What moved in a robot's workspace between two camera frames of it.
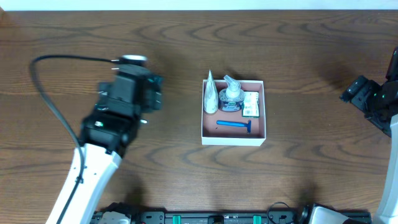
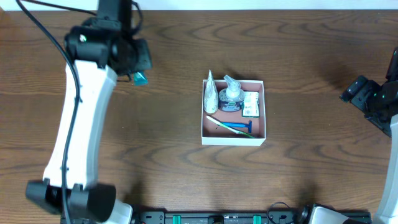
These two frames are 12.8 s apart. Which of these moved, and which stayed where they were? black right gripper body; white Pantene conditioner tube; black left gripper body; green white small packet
Moved: black left gripper body
Stayed: green white small packet; black right gripper body; white Pantene conditioner tube
